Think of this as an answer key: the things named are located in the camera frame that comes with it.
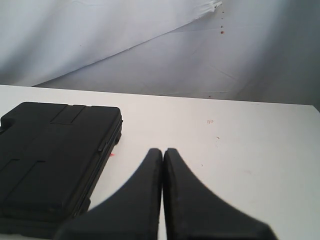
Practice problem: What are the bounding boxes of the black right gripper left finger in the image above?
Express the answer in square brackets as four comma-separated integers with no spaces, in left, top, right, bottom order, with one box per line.
[54,148,163,240]

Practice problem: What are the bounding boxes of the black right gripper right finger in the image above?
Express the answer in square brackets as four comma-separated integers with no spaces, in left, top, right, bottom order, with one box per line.
[162,148,275,240]

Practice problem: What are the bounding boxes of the white backdrop cloth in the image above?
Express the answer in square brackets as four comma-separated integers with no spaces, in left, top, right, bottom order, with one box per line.
[0,0,320,108]

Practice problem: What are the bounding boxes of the black plastic carry case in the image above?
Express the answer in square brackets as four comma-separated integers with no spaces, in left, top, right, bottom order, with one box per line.
[0,102,123,239]

